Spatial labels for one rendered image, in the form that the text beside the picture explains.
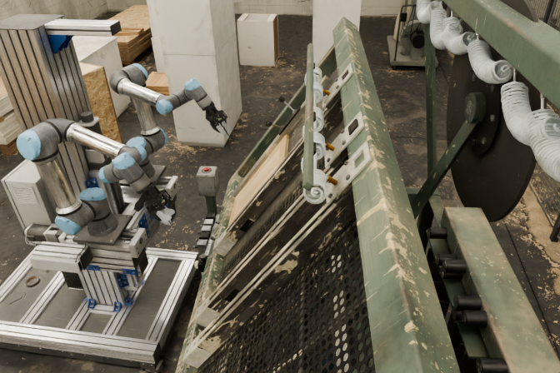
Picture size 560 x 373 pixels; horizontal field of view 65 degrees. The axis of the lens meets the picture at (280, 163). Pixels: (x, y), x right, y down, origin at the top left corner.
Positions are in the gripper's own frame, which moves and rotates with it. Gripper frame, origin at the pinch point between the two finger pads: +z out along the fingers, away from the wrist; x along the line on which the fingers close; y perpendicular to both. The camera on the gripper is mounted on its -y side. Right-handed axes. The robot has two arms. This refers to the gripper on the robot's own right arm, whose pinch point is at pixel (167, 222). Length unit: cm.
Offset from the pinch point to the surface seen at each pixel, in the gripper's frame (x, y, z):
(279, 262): -34, 57, 9
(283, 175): 28, 45, 13
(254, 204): 27.0, 24.8, 21.6
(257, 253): -15.9, 39.7, 17.1
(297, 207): -14, 64, 4
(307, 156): -39, 86, -26
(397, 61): 537, 73, 168
